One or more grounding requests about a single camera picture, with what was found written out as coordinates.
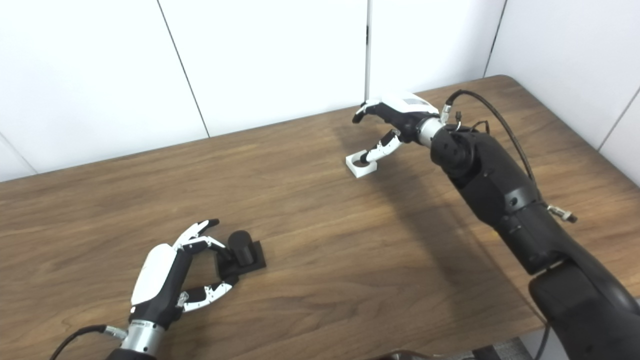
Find thin wires on right arm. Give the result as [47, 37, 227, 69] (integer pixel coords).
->
[455, 112, 491, 133]

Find white and black right hand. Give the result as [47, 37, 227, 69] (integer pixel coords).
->
[351, 92, 442, 165]

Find white and black left hand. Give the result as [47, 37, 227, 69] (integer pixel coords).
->
[129, 218, 240, 328]

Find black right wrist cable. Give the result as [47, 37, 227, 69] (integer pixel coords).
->
[439, 89, 579, 224]

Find white square piece with hole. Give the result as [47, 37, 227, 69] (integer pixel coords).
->
[345, 149, 378, 178]

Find black peg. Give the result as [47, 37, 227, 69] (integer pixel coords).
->
[216, 230, 267, 278]

